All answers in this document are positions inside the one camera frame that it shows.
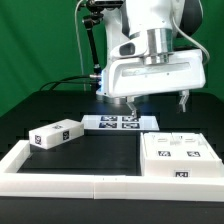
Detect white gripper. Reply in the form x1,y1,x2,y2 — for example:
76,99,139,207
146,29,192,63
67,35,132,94
104,49,205,118

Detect white small door panel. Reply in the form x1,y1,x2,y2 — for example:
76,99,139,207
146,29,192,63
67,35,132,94
144,132,175,160

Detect white cabinet body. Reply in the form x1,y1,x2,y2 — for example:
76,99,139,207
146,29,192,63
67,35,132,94
140,133,224,178

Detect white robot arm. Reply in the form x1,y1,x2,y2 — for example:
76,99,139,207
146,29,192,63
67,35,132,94
86,0,209,118

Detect white flat panel four tags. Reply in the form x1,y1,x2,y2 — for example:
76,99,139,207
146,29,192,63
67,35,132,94
82,115,159,131

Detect white closed box with tags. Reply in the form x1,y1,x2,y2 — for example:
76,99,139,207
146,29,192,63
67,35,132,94
29,119,84,149

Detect black cable bundle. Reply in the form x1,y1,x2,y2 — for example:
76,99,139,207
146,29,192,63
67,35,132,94
39,75,102,92

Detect black articulated camera mount arm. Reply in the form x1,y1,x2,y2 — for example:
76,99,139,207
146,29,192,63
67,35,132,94
82,15,101,74

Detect white U-shaped frame fence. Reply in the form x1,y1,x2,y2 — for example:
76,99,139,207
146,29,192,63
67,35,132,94
0,140,224,202

